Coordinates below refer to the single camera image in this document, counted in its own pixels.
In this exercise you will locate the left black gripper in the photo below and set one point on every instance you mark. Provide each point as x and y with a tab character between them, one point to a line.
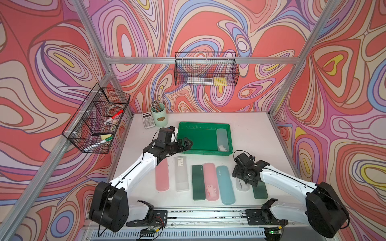
180	148

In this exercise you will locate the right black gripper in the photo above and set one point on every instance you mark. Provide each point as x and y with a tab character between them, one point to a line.
237	172

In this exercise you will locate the dark green translucent pencil case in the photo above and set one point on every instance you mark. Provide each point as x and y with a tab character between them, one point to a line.
260	191

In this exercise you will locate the green plastic storage tray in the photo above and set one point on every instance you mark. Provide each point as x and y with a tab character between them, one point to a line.
203	136

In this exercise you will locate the teal pencil case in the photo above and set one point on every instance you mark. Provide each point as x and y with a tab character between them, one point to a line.
225	185

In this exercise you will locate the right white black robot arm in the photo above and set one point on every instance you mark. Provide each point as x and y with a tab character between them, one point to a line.
318	204

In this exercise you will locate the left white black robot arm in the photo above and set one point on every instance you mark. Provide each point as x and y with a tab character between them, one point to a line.
111	206

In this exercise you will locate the clear rectangular pencil case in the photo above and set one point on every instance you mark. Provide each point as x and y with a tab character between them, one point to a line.
181	174

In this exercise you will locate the pink pencil case far left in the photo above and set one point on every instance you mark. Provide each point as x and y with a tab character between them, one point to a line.
162	176

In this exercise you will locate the pink pencil case with sticker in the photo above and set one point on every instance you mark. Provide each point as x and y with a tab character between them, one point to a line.
211	182

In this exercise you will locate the clear box in back basket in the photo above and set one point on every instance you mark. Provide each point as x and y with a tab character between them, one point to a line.
200	81

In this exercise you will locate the yellow box in back basket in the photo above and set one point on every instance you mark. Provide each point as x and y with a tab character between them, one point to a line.
220	81

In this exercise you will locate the green pen holder cup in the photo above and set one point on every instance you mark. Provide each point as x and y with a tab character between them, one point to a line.
160	118

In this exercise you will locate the white calculator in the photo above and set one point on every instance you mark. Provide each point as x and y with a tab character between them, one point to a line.
148	120

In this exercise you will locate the pencils in cup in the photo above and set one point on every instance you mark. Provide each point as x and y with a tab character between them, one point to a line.
156	106

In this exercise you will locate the red marker in basket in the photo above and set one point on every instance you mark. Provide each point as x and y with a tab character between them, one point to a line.
114	117

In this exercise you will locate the green white marker in basket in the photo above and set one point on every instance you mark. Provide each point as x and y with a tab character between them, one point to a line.
102	142

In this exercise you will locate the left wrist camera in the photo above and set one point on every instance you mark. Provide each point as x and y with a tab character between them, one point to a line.
174	133

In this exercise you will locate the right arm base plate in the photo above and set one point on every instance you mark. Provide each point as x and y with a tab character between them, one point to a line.
261	217

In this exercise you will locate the aluminium mounting rail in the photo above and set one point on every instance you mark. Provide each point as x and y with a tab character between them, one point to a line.
205	224

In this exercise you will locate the black wire basket on back wall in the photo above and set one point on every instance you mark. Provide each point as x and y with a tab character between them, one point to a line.
206	64

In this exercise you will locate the black wire basket on wall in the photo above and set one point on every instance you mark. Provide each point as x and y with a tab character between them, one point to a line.
89	126
206	64

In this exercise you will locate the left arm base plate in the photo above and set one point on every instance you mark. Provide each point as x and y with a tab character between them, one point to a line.
156	218

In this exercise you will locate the black wire basket on left wall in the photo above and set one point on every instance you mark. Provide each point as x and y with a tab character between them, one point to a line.
89	126

